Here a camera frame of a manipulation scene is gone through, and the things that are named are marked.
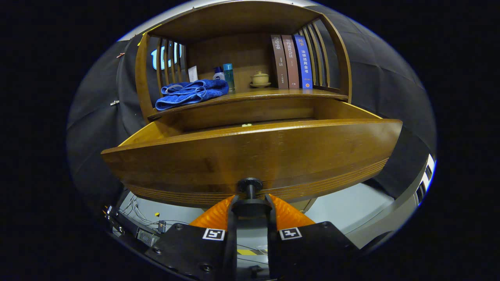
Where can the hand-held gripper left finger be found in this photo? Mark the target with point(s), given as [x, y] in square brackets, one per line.
[231, 249]

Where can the dark brown book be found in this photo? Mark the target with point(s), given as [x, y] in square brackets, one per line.
[279, 62]

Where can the reddish brown book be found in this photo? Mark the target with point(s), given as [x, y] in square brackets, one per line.
[291, 62]

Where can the brown wooden cabinet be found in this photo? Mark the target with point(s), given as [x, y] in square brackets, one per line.
[234, 54]

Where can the tan saucer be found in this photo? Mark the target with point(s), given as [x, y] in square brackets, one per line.
[260, 85]

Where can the white tube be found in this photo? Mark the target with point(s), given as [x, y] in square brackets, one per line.
[193, 74]

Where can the wooden countertop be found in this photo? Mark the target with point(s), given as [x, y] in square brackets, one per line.
[273, 93]

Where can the white lotion bottle blue cap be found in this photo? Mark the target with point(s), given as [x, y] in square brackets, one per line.
[218, 75]

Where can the blue book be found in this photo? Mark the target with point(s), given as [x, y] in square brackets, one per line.
[304, 62]

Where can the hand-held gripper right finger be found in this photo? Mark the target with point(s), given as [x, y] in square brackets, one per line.
[272, 249]

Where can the teal clear bottle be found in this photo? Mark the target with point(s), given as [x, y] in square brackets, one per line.
[229, 78]

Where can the black electronics box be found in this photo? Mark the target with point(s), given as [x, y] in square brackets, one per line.
[133, 230]

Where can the yellow black tape strip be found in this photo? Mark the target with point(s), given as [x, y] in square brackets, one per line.
[247, 252]

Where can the wooden drawer with black knob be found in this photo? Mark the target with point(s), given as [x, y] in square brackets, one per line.
[250, 156]

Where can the tan lidded tea cup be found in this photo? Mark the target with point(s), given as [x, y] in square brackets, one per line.
[260, 78]

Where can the blue folded towel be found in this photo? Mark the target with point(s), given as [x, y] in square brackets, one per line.
[187, 93]

